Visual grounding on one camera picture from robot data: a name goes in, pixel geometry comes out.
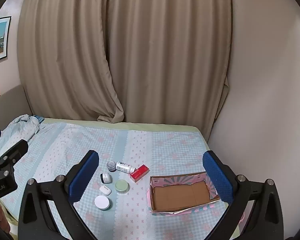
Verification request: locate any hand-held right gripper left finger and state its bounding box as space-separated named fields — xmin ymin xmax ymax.
xmin=18 ymin=150 xmax=100 ymax=240

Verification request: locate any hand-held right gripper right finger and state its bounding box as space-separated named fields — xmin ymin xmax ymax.
xmin=202 ymin=151 xmax=284 ymax=240

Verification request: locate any white lidded jar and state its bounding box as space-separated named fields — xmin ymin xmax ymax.
xmin=94 ymin=195 xmax=110 ymax=210

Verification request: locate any patterned cardboard box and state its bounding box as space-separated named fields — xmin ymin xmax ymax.
xmin=147 ymin=171 xmax=221 ymax=215

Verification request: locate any light blue crumpled quilt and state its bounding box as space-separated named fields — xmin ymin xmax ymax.
xmin=0 ymin=114 xmax=44 ymax=161

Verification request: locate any green lidded jar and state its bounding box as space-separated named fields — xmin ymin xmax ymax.
xmin=115 ymin=180 xmax=129 ymax=194

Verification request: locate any white bottle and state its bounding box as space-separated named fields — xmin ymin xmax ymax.
xmin=116 ymin=162 xmax=134 ymax=174

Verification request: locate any red carton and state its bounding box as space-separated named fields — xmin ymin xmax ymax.
xmin=129 ymin=164 xmax=150 ymax=183

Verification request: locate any wall poster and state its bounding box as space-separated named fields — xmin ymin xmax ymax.
xmin=0 ymin=16 xmax=12 ymax=64

